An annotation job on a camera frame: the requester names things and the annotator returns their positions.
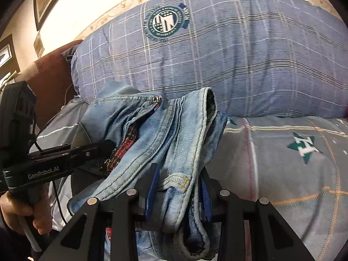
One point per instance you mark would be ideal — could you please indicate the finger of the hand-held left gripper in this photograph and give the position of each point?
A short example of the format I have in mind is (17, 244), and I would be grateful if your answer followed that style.
(104, 148)

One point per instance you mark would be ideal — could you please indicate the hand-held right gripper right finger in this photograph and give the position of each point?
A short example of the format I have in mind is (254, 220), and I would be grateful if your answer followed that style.
(206, 199)

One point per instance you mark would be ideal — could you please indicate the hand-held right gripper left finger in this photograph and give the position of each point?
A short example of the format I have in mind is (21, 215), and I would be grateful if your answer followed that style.
(151, 193)

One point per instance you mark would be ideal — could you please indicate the blue denim pants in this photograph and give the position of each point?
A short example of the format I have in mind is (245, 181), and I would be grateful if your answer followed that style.
(174, 130)

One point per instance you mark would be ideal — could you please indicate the person's left hand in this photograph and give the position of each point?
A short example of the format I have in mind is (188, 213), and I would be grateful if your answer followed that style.
(16, 212)

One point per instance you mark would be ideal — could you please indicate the brown bed headboard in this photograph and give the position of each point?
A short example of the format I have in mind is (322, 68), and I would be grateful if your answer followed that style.
(51, 87)

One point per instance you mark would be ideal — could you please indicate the grey star-print bed sheet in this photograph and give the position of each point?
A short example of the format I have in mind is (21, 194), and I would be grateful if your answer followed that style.
(285, 168)

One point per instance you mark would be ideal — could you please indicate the blue plaid pillow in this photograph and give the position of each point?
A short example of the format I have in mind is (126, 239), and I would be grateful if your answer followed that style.
(231, 59)

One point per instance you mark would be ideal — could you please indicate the small wall picture frame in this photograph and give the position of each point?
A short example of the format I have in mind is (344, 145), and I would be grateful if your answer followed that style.
(8, 51)

